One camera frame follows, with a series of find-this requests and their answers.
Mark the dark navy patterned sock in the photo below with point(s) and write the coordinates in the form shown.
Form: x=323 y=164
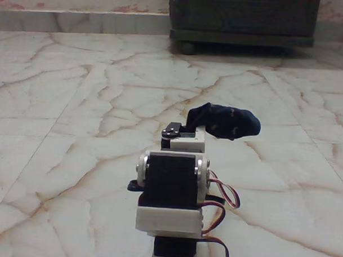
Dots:
x=228 y=122

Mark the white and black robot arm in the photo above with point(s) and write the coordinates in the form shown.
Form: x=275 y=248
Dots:
x=169 y=176

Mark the dark round caster wheel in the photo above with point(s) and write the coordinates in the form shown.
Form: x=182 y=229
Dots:
x=186 y=48

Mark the dark wooden cabinet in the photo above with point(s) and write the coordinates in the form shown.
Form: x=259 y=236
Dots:
x=243 y=15

